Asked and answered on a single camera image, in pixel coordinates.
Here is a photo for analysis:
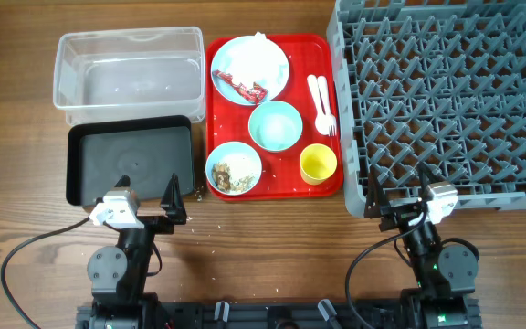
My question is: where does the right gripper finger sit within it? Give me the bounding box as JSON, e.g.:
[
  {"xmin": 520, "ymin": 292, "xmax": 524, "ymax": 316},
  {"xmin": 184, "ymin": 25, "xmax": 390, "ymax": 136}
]
[
  {"xmin": 364, "ymin": 168, "xmax": 389, "ymax": 218},
  {"xmin": 417, "ymin": 163, "xmax": 439, "ymax": 198}
]

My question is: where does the food scraps and rice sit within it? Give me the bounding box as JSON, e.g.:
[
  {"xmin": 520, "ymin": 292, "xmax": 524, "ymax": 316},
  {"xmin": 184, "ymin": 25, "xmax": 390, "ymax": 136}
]
[{"xmin": 211, "ymin": 157, "xmax": 257, "ymax": 195}]

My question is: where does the yellow plastic cup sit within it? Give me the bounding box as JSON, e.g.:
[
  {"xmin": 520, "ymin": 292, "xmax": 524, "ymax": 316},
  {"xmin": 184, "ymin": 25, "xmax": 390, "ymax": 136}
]
[{"xmin": 299, "ymin": 143, "xmax": 338, "ymax": 186}]

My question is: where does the small light blue bowl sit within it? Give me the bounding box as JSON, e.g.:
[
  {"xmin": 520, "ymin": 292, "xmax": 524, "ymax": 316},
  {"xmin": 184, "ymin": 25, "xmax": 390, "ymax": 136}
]
[{"xmin": 205, "ymin": 142, "xmax": 262, "ymax": 196}]

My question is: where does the white plastic spoon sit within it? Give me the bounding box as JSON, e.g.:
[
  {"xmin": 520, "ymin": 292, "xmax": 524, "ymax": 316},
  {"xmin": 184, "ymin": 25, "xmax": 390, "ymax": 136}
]
[{"xmin": 307, "ymin": 75, "xmax": 330, "ymax": 135}]

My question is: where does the mint green bowl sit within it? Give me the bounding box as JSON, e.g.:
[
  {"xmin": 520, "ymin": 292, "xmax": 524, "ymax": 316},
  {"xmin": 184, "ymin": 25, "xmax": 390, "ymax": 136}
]
[{"xmin": 247, "ymin": 101, "xmax": 303, "ymax": 153}]

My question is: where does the white plastic fork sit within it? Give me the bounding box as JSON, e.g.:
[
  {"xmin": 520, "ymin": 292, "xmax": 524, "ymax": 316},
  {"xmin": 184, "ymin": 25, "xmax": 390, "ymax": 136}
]
[{"xmin": 317, "ymin": 76, "xmax": 337, "ymax": 136}]

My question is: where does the red snack wrapper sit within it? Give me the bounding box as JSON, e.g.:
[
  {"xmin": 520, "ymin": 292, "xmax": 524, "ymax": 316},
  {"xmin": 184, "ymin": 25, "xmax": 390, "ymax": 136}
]
[{"xmin": 212, "ymin": 69, "xmax": 268, "ymax": 106}]

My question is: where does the large light blue plate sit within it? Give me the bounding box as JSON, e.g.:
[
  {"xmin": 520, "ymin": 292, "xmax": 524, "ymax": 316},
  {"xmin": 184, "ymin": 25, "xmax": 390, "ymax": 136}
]
[{"xmin": 210, "ymin": 36, "xmax": 289, "ymax": 102}]

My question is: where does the white napkin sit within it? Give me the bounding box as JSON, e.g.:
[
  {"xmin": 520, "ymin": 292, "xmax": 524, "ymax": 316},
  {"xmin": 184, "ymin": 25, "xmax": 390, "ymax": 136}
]
[{"xmin": 226, "ymin": 32, "xmax": 269, "ymax": 88}]

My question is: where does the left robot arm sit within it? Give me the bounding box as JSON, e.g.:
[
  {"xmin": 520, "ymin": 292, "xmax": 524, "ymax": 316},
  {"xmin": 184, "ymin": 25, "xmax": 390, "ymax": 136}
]
[{"xmin": 75, "ymin": 175, "xmax": 187, "ymax": 329}]

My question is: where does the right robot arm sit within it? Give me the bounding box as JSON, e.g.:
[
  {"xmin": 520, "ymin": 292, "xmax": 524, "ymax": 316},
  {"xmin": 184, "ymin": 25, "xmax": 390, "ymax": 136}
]
[{"xmin": 364, "ymin": 164, "xmax": 482, "ymax": 328}]

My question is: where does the black food waste tray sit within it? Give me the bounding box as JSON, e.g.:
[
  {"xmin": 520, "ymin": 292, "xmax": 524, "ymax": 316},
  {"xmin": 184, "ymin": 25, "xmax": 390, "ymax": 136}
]
[{"xmin": 66, "ymin": 115, "xmax": 195, "ymax": 207}]

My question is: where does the grey dishwasher rack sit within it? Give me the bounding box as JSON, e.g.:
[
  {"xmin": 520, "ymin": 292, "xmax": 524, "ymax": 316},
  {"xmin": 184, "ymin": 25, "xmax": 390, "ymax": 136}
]
[{"xmin": 326, "ymin": 0, "xmax": 526, "ymax": 217}]

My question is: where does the clear plastic waste bin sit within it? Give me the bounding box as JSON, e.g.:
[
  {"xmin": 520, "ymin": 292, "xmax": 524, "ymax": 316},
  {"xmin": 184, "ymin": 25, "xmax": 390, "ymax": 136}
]
[{"xmin": 52, "ymin": 27, "xmax": 205, "ymax": 126}]

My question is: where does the red serving tray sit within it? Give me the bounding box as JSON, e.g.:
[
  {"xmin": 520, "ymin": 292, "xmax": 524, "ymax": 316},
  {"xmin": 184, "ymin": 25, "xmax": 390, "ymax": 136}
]
[{"xmin": 205, "ymin": 34, "xmax": 343, "ymax": 201}]

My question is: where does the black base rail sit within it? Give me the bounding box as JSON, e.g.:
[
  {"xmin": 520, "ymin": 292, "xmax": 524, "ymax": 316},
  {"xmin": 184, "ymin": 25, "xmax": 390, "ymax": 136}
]
[{"xmin": 75, "ymin": 299, "xmax": 481, "ymax": 329}]

